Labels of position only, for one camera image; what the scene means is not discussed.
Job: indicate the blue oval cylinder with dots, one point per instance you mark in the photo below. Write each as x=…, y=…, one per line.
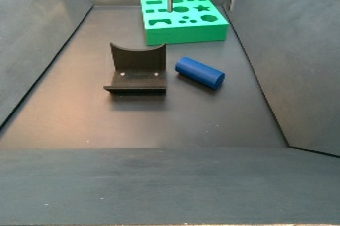
x=200, y=72

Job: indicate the black curved fixture stand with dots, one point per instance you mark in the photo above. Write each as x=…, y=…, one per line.
x=140, y=69

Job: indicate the green foam shape-sorter block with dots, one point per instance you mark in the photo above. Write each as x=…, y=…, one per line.
x=194, y=21

